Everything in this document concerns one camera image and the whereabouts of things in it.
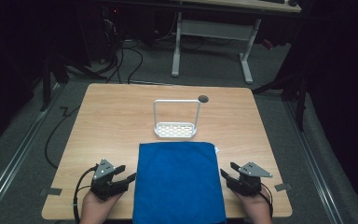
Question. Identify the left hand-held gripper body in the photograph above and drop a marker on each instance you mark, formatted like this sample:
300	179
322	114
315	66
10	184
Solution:
104	179

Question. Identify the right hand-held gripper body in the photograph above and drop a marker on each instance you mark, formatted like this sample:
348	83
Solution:
248	183

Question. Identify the blue cloth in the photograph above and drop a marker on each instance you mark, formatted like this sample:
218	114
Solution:
178	183

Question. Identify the person's right hand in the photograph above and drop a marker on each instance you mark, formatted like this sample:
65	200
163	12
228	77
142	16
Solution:
258	210

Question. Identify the person's left hand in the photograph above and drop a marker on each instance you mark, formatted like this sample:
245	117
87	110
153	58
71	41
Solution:
94	210

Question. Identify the grey tape strip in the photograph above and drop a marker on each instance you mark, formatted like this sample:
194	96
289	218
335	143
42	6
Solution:
283	187
52	191

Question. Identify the black round table grommet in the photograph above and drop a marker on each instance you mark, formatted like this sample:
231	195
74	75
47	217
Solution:
203	99

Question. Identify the black stand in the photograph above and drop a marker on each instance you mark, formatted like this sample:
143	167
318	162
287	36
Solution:
300	93
47	84

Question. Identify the small red object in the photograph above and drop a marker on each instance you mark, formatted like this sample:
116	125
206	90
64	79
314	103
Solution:
268	44

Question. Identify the white-framed desk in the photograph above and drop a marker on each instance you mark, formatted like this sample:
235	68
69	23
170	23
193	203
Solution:
214	31

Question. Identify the metal floor rail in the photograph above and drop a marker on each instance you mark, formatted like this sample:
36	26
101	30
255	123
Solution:
15	158
315	165

